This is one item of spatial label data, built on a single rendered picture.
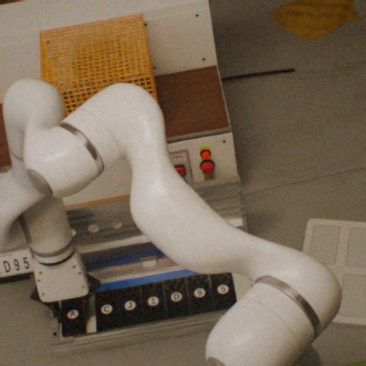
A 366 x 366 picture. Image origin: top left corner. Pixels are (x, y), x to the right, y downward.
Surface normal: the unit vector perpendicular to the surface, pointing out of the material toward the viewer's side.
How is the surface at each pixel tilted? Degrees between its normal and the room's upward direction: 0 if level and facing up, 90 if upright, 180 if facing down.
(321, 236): 0
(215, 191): 83
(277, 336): 40
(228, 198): 83
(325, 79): 0
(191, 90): 0
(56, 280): 78
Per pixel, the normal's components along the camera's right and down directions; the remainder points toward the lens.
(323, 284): 0.46, -0.35
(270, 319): 0.14, -0.44
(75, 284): 0.15, 0.53
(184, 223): 0.00, -0.13
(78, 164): 0.51, 0.07
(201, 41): 0.11, 0.71
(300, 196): -0.14, -0.68
